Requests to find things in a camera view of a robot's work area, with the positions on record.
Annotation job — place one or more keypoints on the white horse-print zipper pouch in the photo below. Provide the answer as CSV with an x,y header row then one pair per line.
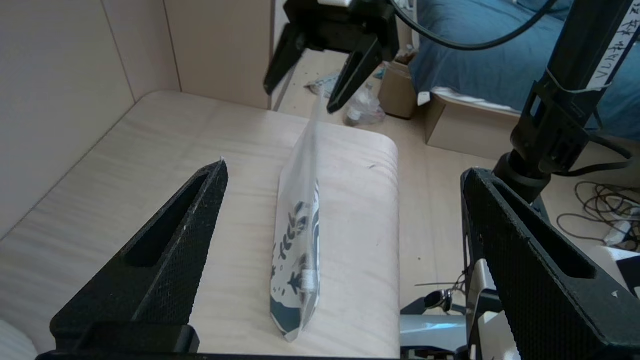
x,y
295,200

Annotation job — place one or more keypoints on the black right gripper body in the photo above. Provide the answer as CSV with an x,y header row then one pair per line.
x,y
340,25

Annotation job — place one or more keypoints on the white ribbed ceramic mug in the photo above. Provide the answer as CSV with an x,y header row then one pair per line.
x,y
15,345

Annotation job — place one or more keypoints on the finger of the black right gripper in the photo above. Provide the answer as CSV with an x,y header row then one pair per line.
x,y
357,70
285,60

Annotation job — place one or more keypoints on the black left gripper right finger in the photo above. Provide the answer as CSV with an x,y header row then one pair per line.
x,y
540,300

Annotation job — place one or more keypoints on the small grey crumpled object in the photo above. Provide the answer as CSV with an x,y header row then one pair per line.
x,y
325,82

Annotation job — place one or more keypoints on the clear plastic bottle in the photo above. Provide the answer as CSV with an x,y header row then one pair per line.
x,y
362,107

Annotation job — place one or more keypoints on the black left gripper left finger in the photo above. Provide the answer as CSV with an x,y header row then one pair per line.
x,y
165,280

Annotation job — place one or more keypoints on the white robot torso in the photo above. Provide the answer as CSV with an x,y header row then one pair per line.
x,y
607,257

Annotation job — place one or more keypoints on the white power strip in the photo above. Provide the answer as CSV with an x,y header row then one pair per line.
x,y
620,227

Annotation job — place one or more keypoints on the blue bed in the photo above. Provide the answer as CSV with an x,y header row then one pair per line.
x,y
475,50

